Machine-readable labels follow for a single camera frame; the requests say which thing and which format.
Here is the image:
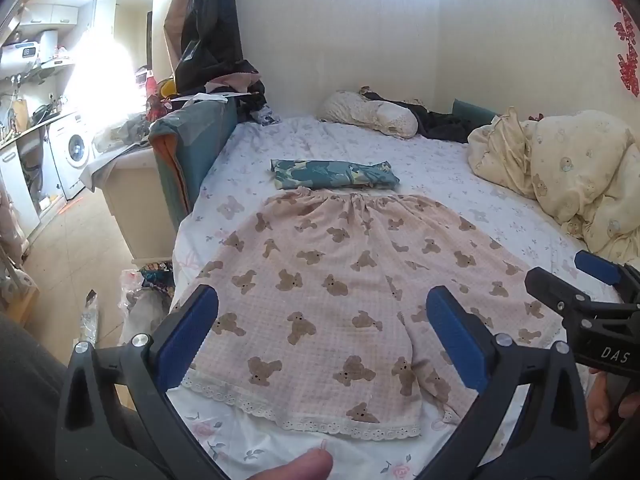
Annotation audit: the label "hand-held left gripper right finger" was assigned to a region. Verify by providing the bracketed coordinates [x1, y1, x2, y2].
[426, 285, 592, 480]

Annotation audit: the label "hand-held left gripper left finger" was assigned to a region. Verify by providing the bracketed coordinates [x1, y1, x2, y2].
[55, 284, 221, 480]

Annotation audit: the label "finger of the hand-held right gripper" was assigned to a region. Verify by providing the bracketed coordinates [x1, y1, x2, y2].
[574, 250, 640, 306]
[525, 266, 603, 321]

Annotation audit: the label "folded teal camouflage pants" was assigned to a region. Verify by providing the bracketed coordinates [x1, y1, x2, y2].
[270, 158, 400, 191]

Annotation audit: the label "person's right hand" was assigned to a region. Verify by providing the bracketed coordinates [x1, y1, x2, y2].
[587, 367, 628, 451]

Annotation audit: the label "person's left hand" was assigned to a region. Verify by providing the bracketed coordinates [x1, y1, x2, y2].
[264, 447, 335, 480]

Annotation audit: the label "plastic bags heap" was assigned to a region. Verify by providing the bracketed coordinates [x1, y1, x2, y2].
[117, 260, 177, 347]

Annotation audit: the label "cream bear print duvet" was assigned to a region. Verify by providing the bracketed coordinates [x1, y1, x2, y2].
[467, 106, 640, 273]

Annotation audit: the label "white packet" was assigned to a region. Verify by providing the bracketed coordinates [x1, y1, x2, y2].
[81, 289, 100, 342]

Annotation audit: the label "white bedside cabinet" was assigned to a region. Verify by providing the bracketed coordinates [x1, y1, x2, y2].
[82, 144, 177, 267]

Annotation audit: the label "white floral bed sheet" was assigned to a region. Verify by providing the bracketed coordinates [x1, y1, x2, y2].
[169, 115, 632, 480]

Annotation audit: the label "teal headboard with clothes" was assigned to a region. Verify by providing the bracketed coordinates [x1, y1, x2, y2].
[149, 97, 239, 229]

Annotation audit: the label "teal cushion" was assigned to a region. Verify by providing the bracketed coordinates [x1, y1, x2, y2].
[452, 99, 499, 122]

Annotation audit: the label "dark clothes heap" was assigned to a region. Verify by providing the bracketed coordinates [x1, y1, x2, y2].
[359, 87, 482, 144]

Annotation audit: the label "pink clothing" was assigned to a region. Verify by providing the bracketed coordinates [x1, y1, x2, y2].
[0, 194, 32, 307]

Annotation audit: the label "white washing machine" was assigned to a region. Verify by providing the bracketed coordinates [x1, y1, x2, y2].
[47, 112, 96, 201]

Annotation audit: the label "cream patterned pillow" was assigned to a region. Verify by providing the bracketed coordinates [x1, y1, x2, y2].
[320, 91, 419, 139]

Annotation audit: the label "pile of mixed clothes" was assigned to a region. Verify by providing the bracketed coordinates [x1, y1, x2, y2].
[206, 72, 281, 126]

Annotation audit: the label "kitchen counter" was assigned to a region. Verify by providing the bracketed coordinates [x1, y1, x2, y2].
[0, 109, 81, 151]

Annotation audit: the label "hanging dark garment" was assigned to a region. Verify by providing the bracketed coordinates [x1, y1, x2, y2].
[165, 0, 259, 94]

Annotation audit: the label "white water heater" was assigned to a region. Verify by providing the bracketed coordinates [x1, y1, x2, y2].
[0, 30, 62, 72]

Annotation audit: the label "white upper cabinets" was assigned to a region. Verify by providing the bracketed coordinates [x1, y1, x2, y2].
[19, 0, 121, 27]

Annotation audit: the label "red paper wall decoration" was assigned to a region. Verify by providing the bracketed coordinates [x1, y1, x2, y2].
[597, 0, 640, 97]

